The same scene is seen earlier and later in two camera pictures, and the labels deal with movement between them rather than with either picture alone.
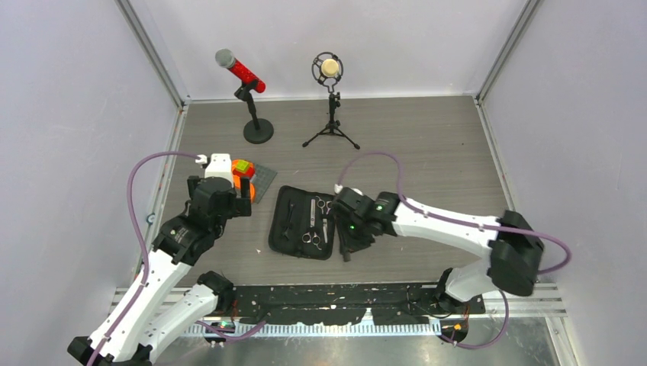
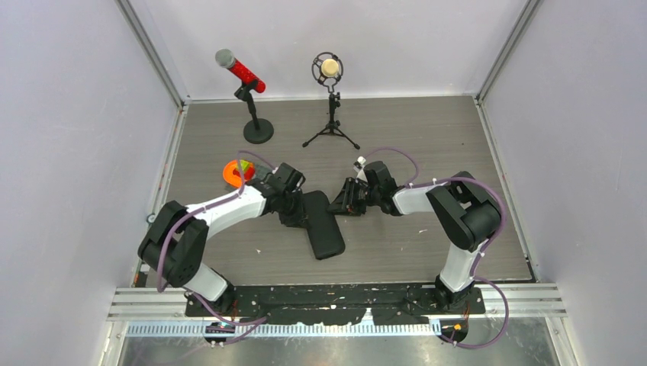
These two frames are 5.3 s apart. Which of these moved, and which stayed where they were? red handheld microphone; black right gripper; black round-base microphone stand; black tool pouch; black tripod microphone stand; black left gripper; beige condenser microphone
Moved: black right gripper; black left gripper; black tool pouch
Stayed: black tripod microphone stand; red handheld microphone; black round-base microphone stand; beige condenser microphone
